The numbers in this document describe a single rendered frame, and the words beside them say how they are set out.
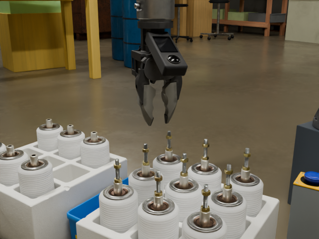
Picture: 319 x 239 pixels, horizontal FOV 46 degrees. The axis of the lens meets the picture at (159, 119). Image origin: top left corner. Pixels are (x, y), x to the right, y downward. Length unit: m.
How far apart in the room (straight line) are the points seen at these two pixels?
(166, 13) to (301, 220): 0.55
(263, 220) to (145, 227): 0.30
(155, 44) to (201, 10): 6.85
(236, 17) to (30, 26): 5.33
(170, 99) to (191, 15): 6.72
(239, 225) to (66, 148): 0.67
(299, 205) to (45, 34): 3.51
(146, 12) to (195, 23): 6.74
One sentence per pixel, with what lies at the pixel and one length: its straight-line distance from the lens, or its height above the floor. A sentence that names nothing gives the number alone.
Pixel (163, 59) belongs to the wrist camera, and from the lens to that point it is 0.67.
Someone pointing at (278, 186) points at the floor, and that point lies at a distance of 1.56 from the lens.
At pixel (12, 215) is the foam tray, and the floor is 0.12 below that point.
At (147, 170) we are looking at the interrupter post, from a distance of 1.01.
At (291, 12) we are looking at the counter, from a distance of 7.15.
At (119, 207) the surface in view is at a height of 0.24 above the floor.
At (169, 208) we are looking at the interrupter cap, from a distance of 0.87.
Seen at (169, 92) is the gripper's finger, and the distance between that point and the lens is 0.77.
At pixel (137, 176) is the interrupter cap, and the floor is 0.25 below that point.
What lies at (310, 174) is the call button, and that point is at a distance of 0.91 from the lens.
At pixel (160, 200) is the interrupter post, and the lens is 0.86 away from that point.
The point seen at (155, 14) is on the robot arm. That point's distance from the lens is 0.73.
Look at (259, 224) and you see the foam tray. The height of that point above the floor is 0.18.
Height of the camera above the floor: 0.70
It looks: 18 degrees down
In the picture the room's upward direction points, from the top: straight up
